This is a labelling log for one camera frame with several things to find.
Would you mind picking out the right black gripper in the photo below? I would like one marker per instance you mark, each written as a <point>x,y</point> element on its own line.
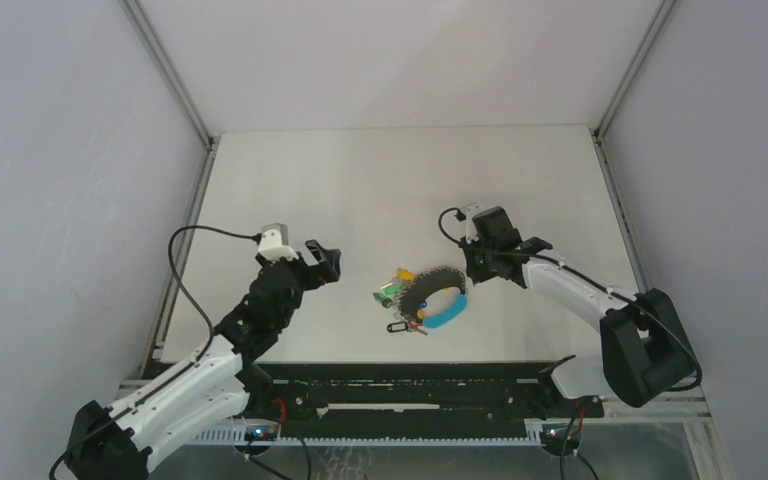
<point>477,274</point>

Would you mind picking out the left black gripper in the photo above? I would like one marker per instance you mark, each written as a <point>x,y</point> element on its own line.
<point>324,271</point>

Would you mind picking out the metal key organizer ring plate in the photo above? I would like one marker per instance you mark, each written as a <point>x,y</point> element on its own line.
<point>423,301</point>

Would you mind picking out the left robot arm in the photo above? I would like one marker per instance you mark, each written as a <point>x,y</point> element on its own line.
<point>132,436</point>

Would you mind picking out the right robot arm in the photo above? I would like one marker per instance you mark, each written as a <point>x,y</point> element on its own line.
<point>644,350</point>

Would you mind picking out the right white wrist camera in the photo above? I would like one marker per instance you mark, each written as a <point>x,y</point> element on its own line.
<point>466,216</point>

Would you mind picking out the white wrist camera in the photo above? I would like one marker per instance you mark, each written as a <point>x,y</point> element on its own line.
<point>466,216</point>
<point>274,244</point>

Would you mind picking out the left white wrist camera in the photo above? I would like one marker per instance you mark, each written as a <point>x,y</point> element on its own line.
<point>274,244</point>

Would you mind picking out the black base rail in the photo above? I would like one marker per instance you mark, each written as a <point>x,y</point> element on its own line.
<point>425,400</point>

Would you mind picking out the white cable duct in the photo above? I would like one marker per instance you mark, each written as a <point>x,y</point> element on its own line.
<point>235,435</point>

